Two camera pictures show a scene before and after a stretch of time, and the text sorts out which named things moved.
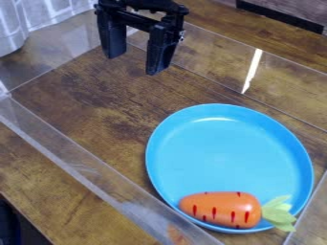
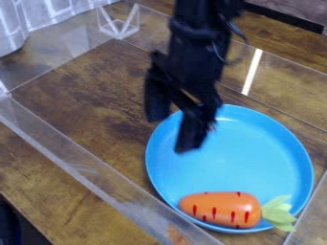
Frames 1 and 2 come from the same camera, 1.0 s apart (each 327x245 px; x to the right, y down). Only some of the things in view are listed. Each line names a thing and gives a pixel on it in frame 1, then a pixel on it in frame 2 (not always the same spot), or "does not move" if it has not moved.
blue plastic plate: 229,148 does not move
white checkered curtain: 26,15 does not move
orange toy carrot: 234,210 does not move
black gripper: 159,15 → 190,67
